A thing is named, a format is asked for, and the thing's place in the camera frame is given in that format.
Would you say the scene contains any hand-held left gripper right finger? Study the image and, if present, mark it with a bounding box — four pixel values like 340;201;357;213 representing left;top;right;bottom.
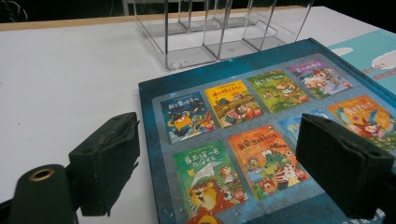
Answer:
294;112;396;219

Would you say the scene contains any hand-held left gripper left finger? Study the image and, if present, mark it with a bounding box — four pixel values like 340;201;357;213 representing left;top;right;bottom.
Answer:
68;111;142;217

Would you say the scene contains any dark blue picture book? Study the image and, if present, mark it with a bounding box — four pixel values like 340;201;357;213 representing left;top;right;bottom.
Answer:
137;37;396;224

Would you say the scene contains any light blue picture book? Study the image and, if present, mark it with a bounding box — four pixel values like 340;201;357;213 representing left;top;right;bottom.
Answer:
326;29;396;96

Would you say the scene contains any clear acrylic book rack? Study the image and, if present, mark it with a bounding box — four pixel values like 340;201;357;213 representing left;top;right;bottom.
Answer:
133;0;316;71

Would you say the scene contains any white table board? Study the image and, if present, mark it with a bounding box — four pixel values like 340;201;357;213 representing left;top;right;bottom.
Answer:
0;5;390;224

